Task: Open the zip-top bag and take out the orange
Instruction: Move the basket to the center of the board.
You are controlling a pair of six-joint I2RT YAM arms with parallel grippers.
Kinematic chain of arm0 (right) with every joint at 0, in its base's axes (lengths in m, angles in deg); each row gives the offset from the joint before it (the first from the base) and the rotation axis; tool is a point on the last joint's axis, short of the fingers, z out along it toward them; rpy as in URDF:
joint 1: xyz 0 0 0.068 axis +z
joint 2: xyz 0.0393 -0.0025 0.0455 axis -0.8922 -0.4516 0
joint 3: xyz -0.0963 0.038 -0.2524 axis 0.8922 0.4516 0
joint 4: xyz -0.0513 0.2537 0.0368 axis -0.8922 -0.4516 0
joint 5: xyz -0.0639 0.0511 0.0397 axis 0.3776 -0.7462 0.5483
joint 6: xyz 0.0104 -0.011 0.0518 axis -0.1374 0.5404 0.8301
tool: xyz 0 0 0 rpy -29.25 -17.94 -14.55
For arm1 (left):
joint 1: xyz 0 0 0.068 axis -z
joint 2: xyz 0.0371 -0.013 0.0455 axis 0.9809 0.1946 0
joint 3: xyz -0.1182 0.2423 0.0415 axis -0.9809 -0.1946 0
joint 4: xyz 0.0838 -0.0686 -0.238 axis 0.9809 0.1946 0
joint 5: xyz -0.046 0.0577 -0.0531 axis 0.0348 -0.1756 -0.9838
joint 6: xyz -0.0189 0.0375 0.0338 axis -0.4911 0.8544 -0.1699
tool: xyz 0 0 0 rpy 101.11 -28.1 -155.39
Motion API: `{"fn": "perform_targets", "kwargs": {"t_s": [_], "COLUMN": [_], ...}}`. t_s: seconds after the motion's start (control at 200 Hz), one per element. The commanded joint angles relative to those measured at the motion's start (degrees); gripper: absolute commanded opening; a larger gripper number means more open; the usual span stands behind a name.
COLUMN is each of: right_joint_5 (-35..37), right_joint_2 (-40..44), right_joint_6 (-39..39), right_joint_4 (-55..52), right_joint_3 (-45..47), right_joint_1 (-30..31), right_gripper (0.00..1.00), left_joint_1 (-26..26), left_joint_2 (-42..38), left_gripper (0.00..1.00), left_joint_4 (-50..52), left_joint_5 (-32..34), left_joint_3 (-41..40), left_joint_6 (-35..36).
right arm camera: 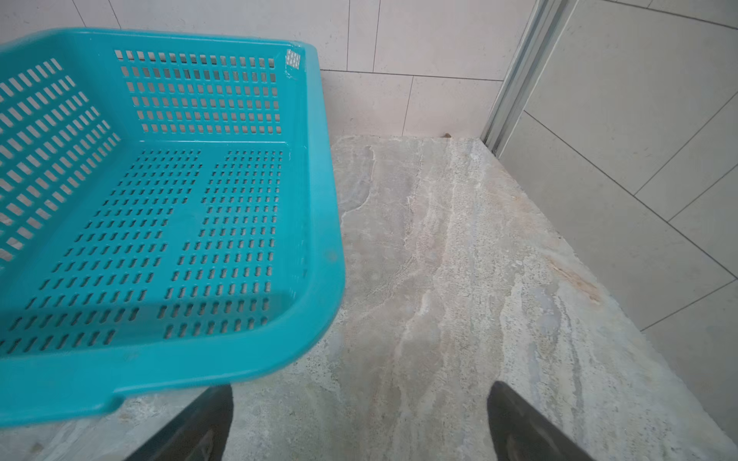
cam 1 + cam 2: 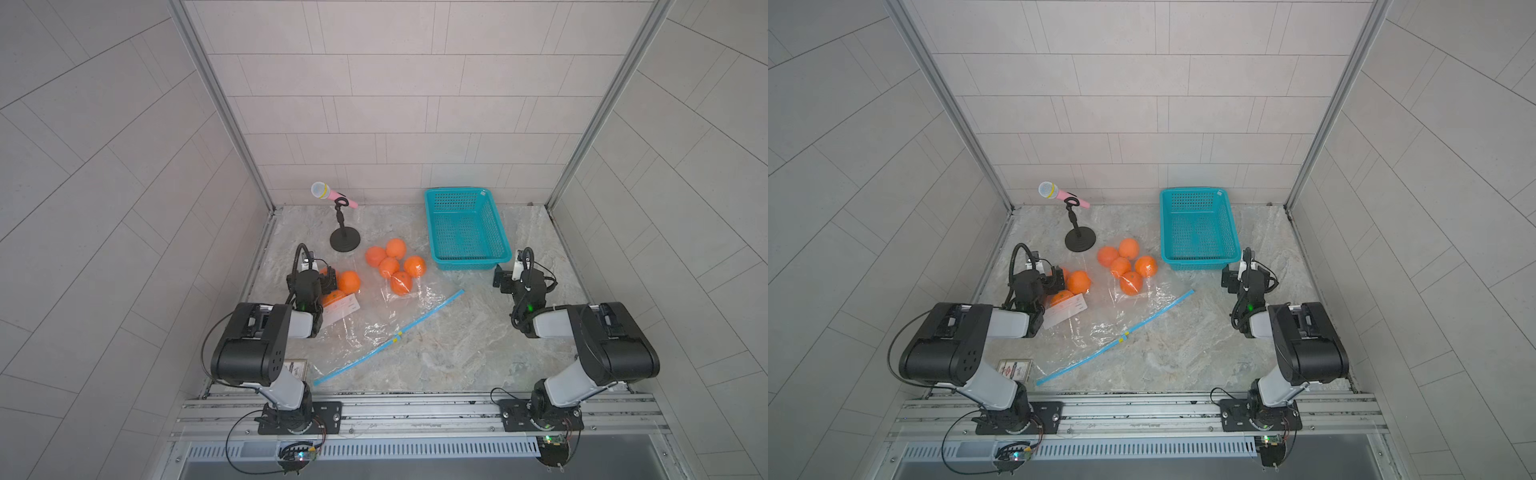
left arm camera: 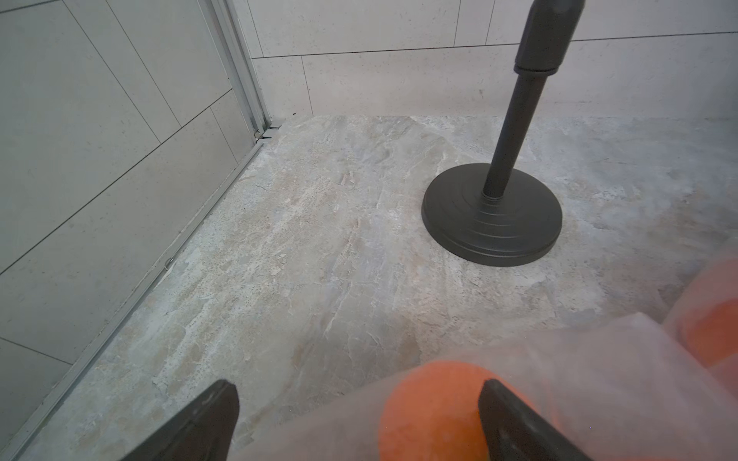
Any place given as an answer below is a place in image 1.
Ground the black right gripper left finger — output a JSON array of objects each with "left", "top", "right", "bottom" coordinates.
[{"left": 127, "top": 385, "right": 234, "bottom": 460}]

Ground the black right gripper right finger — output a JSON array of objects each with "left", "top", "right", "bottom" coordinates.
[{"left": 486, "top": 380, "right": 593, "bottom": 461}]

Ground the teal plastic perforated basket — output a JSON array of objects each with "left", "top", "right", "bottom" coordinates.
[{"left": 1, "top": 28, "right": 346, "bottom": 428}]

